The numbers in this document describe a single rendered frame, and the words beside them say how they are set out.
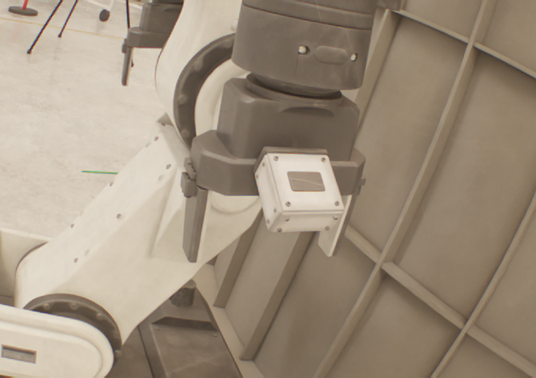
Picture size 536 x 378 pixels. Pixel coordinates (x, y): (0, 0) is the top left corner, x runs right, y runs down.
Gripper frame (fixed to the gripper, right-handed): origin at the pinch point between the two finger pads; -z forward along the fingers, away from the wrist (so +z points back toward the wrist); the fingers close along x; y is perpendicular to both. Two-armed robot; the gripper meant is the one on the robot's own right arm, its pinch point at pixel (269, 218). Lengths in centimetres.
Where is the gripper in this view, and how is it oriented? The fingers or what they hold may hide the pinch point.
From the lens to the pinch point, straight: 41.5
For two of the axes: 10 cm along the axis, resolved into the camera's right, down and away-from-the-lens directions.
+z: 1.6, -9.0, -4.2
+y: -3.2, -4.5, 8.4
